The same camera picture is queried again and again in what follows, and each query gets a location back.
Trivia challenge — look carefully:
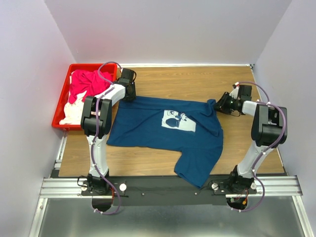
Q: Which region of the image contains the red plastic bin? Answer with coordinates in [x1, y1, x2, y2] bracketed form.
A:
[52, 63, 118, 131]

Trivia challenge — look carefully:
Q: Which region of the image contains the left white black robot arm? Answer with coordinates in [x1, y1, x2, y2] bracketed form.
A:
[80, 68, 137, 195]

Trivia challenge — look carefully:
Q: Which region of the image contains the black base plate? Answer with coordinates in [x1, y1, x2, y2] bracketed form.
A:
[81, 174, 259, 207]

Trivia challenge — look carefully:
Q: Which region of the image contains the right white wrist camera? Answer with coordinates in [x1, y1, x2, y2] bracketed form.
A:
[230, 82, 239, 99]

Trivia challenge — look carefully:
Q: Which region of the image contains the aluminium frame rail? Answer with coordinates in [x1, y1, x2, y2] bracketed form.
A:
[28, 129, 83, 237]

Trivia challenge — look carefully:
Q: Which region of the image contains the white t shirt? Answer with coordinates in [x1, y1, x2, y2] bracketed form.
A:
[59, 91, 86, 125]

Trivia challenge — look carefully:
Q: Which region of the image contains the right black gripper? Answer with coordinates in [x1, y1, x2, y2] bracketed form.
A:
[210, 92, 238, 115]

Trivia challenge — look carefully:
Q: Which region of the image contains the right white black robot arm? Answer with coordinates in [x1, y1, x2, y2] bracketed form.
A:
[212, 82, 288, 194]

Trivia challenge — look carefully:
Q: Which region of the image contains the magenta t shirt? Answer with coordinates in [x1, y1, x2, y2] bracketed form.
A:
[68, 70, 110, 104]

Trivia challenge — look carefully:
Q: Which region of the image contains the blue printed t shirt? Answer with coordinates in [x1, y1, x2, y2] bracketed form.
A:
[107, 96, 224, 188]

